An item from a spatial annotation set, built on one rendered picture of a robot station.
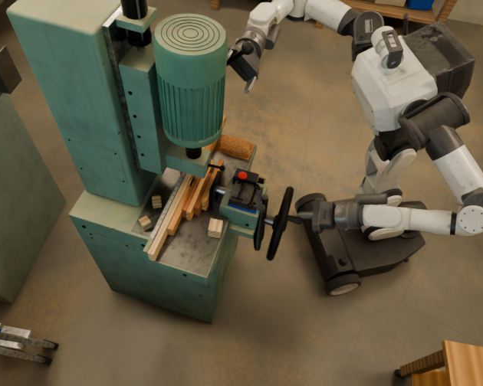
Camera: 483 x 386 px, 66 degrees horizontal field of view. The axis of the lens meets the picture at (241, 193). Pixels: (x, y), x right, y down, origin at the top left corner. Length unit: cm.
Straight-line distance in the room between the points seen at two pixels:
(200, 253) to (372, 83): 76
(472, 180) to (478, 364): 90
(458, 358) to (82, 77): 165
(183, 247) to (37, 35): 71
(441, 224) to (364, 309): 118
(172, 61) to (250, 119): 204
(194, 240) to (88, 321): 106
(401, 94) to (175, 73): 66
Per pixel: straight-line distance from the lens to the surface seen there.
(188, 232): 127
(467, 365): 182
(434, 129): 116
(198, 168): 123
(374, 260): 224
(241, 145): 146
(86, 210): 149
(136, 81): 102
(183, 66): 90
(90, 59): 99
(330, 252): 214
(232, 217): 129
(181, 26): 97
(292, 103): 310
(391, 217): 119
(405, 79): 125
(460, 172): 116
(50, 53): 106
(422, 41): 135
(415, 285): 248
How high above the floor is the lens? 202
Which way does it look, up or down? 55 degrees down
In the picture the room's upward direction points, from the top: 9 degrees clockwise
